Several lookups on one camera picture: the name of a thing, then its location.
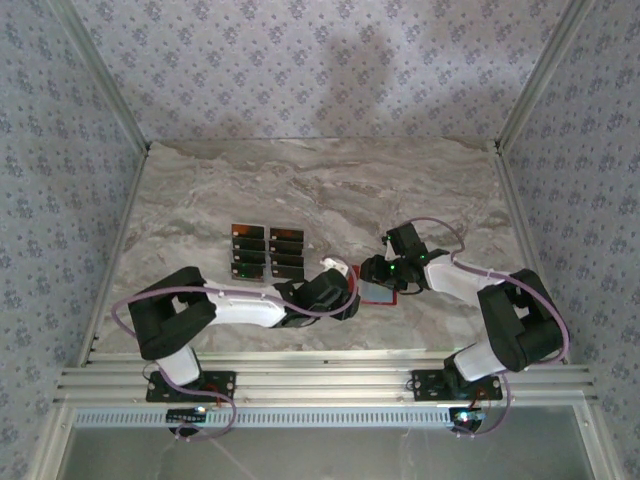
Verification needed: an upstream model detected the red card holder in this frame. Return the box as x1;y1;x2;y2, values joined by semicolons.
349;264;400;308

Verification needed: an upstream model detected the black card holder tray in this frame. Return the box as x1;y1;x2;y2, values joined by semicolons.
229;222;309;286

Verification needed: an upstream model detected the small circuit board with LED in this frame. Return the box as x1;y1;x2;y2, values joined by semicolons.
449;407;486;431
167;407;209;425

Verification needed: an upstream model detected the grey metal sheet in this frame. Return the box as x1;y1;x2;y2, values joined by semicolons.
64;405;599;480

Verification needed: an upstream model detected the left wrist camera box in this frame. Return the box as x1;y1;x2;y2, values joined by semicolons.
319;256;351;277

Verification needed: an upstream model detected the aluminium mounting rail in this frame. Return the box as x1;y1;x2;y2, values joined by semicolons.
53;349;599;406

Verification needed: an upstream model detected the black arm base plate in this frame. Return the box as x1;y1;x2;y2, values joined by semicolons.
410;368;503;401
145;370;237;403

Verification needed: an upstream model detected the grey slotted cable duct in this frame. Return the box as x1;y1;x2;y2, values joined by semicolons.
72;405;501;430

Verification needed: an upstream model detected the aluminium side rail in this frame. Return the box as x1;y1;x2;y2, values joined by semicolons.
77;147;151;369
492;142;572;364

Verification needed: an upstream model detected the aluminium frame post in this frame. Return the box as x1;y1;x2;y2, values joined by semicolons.
492;0;599;151
52;0;152;154

